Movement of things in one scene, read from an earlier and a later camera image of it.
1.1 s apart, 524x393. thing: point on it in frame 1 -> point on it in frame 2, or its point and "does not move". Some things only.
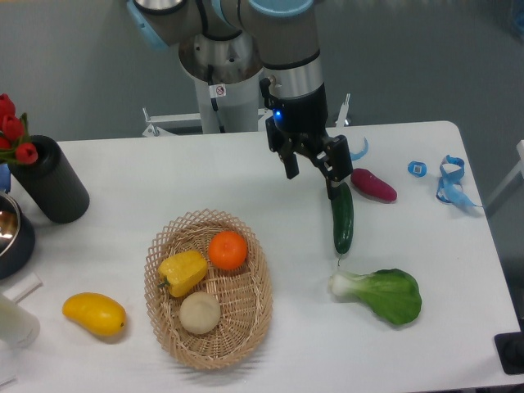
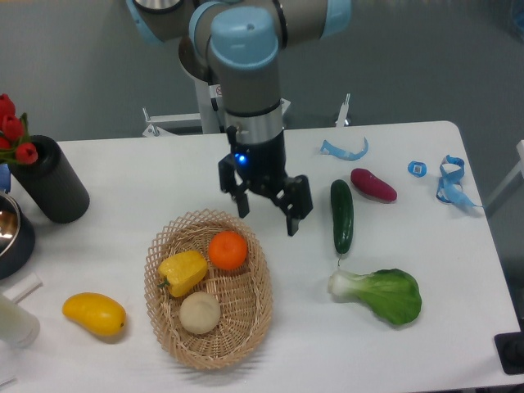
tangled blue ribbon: x=450 y=188 does not move
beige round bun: x=200 y=312 does not move
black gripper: x=304 y=121 -> x=264 y=166
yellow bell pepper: x=182 y=271 does not move
